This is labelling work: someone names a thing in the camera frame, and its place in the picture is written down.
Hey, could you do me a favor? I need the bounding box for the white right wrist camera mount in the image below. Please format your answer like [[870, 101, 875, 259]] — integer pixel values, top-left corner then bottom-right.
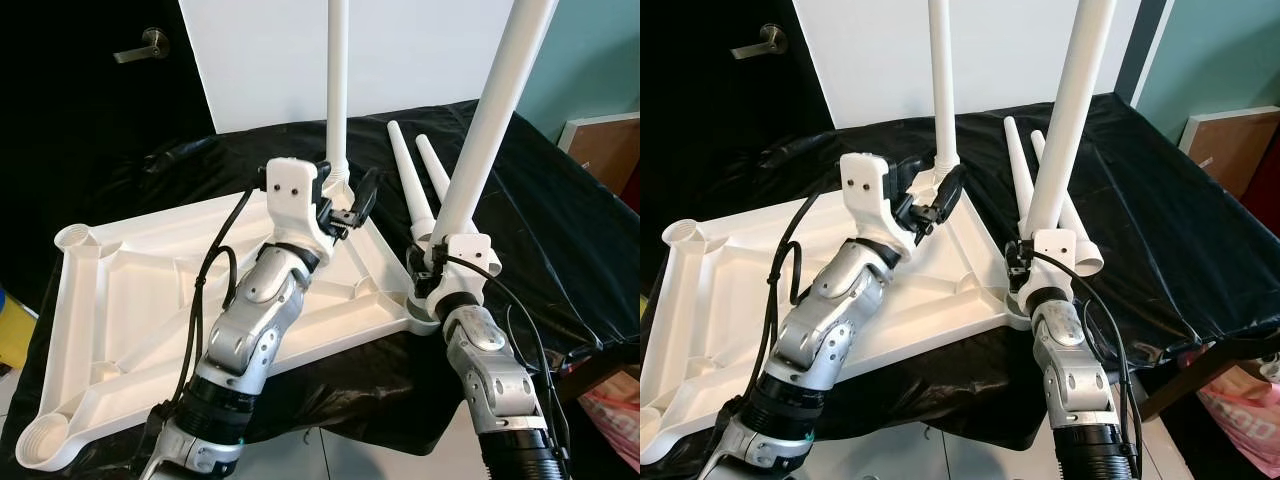
[[428, 233, 496, 306], [1018, 228, 1079, 296]]

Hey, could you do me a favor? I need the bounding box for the black plastic table cover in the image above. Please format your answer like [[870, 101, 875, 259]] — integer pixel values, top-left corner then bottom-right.
[[0, 100, 641, 480], [640, 92, 1280, 471]]

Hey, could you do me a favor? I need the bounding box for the brown wooden board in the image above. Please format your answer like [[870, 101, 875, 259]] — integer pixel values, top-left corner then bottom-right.
[[1178, 105, 1280, 196], [558, 113, 641, 201]]

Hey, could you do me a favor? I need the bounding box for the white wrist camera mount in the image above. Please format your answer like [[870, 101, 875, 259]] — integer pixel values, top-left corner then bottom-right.
[[262, 158, 336, 263], [1018, 228, 1079, 296], [838, 152, 906, 251], [428, 233, 496, 306]]

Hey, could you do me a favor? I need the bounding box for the white plastic table top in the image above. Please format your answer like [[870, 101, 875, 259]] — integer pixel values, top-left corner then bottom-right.
[[640, 150, 1036, 466], [0, 165, 441, 471]]

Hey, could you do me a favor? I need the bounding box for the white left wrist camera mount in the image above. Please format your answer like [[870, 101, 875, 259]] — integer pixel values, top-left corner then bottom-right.
[[838, 152, 906, 251], [262, 158, 336, 263]]

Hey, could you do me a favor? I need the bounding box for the silver lever door handle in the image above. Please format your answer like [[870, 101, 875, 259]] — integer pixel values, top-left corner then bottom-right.
[[730, 24, 789, 61], [112, 28, 171, 66]]

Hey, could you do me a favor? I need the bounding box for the yellow plastic item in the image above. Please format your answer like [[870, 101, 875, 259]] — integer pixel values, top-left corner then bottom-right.
[[0, 288, 39, 373]]

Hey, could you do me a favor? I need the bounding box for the white plastic table leg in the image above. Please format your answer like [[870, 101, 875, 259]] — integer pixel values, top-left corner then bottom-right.
[[1022, 0, 1119, 236], [926, 0, 961, 171], [325, 0, 353, 186], [1003, 115, 1041, 236], [414, 132, 453, 206], [1030, 128, 1107, 277], [430, 0, 559, 246], [386, 120, 441, 241]]

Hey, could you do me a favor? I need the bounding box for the pink plastic bag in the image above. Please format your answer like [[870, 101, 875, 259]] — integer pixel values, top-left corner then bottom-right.
[[578, 375, 641, 471], [1195, 360, 1280, 471]]

